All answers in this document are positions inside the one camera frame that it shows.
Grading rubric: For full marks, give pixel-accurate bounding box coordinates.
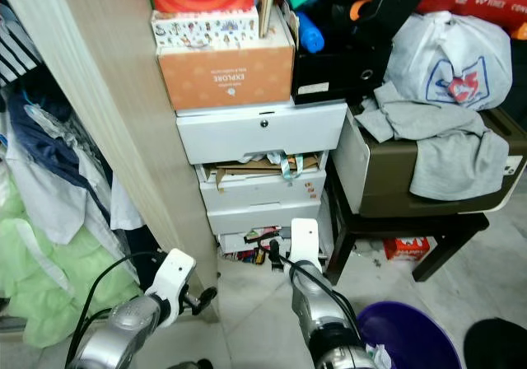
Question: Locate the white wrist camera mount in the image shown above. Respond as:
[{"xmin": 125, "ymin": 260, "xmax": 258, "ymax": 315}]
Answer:
[
  {"xmin": 144, "ymin": 250, "xmax": 197, "ymax": 329},
  {"xmin": 290, "ymin": 218, "xmax": 322, "ymax": 267}
]

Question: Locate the black storage box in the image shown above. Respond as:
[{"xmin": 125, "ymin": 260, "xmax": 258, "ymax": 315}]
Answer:
[{"xmin": 291, "ymin": 0, "xmax": 425, "ymax": 106}]

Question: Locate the black wooden stool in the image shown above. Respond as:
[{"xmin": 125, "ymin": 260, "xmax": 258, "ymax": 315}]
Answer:
[{"xmin": 321, "ymin": 163, "xmax": 491, "ymax": 285}]

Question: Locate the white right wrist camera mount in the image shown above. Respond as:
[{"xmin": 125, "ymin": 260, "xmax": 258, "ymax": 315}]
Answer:
[{"xmin": 290, "ymin": 218, "xmax": 322, "ymax": 267}]

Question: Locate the light wood wardrobe panel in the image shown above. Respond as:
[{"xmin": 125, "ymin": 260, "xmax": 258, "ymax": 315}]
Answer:
[{"xmin": 2, "ymin": 0, "xmax": 219, "ymax": 320}]

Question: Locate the thin wooden board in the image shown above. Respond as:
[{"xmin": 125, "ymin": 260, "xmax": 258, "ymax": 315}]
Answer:
[{"xmin": 255, "ymin": 0, "xmax": 281, "ymax": 40}]

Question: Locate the white printed cloth bag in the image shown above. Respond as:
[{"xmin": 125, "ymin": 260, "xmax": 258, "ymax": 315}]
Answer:
[{"xmin": 383, "ymin": 11, "xmax": 513, "ymax": 112}]

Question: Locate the green tulle dress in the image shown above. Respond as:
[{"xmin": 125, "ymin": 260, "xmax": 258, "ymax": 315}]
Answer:
[{"xmin": 0, "ymin": 192, "xmax": 141, "ymax": 329}]

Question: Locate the purple plastic basin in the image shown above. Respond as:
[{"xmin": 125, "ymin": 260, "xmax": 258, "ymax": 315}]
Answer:
[{"xmin": 356, "ymin": 301, "xmax": 462, "ymax": 369}]

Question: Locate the black white striped garment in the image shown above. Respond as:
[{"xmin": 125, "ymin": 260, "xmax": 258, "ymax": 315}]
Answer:
[{"xmin": 0, "ymin": 23, "xmax": 42, "ymax": 82}]

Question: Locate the white patterned box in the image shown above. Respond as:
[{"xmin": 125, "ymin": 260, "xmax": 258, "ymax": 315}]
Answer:
[{"xmin": 152, "ymin": 7, "xmax": 260, "ymax": 50}]

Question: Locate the orange cardboard box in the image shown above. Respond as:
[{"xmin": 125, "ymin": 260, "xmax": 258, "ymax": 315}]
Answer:
[{"xmin": 158, "ymin": 40, "xmax": 297, "ymax": 112}]

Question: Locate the black round object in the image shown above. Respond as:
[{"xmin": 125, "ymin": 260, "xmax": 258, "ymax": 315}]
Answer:
[{"xmin": 464, "ymin": 318, "xmax": 527, "ymax": 369}]

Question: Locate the white drawer cabinet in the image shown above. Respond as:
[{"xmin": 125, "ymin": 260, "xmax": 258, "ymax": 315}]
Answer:
[{"xmin": 175, "ymin": 100, "xmax": 348, "ymax": 256}]

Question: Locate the blue bottle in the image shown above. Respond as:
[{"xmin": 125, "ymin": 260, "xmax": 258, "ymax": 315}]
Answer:
[{"xmin": 296, "ymin": 11, "xmax": 326, "ymax": 54}]

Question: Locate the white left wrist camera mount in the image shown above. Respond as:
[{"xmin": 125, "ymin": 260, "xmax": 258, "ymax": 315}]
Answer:
[{"xmin": 144, "ymin": 250, "xmax": 197, "ymax": 329}]

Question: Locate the brown cardboard sheet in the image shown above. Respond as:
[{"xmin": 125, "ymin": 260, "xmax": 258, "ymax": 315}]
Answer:
[{"xmin": 202, "ymin": 155, "xmax": 314, "ymax": 180}]

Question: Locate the grey garment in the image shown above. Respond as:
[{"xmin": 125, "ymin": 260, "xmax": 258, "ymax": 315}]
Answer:
[{"xmin": 354, "ymin": 81, "xmax": 511, "ymax": 203}]

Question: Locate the beige and brown printer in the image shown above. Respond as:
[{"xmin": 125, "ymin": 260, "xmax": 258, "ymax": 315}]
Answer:
[{"xmin": 329, "ymin": 108, "xmax": 527, "ymax": 220}]

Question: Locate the navy garment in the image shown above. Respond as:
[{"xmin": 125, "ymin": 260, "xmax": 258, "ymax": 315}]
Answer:
[{"xmin": 8, "ymin": 89, "xmax": 87, "ymax": 172}]

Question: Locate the small red box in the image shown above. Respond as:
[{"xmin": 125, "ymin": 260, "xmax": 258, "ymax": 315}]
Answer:
[{"xmin": 383, "ymin": 237, "xmax": 431, "ymax": 263}]

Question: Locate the clear wrapper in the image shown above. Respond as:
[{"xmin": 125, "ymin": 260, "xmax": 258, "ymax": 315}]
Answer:
[{"xmin": 366, "ymin": 344, "xmax": 394, "ymax": 369}]

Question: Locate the orange ring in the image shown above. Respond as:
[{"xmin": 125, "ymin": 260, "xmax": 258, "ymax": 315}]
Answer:
[{"xmin": 348, "ymin": 0, "xmax": 377, "ymax": 21}]

